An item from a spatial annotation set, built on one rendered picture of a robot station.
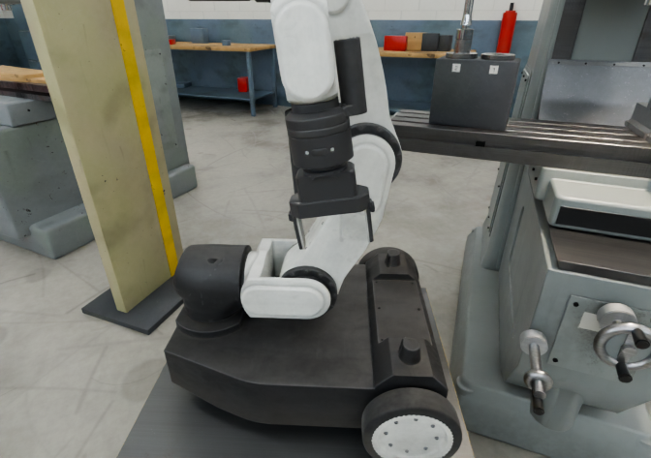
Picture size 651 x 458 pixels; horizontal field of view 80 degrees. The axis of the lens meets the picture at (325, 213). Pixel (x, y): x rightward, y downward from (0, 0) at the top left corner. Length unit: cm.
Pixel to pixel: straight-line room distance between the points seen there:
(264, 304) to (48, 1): 124
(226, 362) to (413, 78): 500
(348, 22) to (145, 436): 97
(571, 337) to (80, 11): 182
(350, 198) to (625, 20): 132
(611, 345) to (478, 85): 72
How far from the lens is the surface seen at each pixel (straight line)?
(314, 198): 56
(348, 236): 84
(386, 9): 565
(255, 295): 91
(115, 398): 177
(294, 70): 49
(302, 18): 49
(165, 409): 114
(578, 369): 123
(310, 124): 51
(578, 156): 126
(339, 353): 95
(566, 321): 113
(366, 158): 73
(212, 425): 108
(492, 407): 148
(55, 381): 194
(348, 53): 53
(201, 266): 96
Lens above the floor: 126
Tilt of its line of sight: 27 degrees down
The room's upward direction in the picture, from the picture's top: straight up
